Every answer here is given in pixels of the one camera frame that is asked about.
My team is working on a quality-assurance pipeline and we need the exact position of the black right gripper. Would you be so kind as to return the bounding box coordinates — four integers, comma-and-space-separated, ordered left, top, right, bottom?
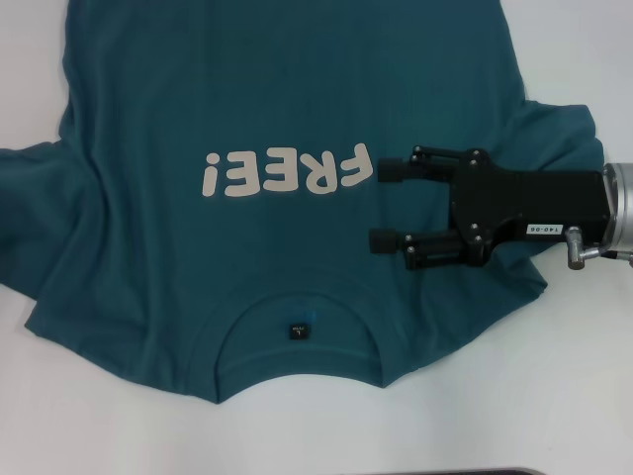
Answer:
368, 144, 618, 272

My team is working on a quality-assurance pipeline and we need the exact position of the teal blue printed t-shirt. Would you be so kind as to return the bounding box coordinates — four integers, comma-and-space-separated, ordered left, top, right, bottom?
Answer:
0, 0, 609, 406

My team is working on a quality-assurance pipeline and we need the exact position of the silver metal elbow connector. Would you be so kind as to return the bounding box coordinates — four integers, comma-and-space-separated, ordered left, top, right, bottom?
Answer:
566, 226, 607, 271

